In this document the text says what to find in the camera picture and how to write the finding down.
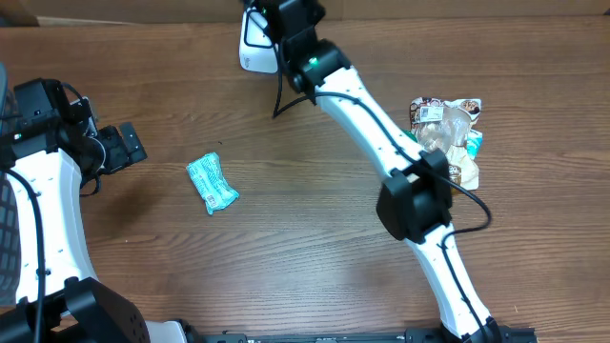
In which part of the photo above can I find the teal snack packet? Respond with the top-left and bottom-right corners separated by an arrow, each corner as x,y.
186,152 -> 239,215

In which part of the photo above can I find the green lid jar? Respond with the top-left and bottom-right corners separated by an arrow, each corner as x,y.
403,131 -> 417,143

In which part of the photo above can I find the beige Pantree snack bag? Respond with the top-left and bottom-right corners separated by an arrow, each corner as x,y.
410,97 -> 482,191

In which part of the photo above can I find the teal wipes pack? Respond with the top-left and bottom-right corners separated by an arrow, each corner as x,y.
466,130 -> 483,160

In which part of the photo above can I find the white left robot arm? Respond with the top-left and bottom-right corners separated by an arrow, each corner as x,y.
1,78 -> 200,343

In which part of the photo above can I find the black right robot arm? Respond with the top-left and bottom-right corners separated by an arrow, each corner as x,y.
242,0 -> 503,342

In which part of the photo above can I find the white barcode scanner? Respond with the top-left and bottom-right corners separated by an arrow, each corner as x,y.
239,7 -> 278,74

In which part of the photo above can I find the black wire basket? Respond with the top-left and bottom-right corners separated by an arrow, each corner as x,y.
0,61 -> 23,308

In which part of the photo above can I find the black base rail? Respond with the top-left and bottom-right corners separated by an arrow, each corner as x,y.
201,326 -> 539,343

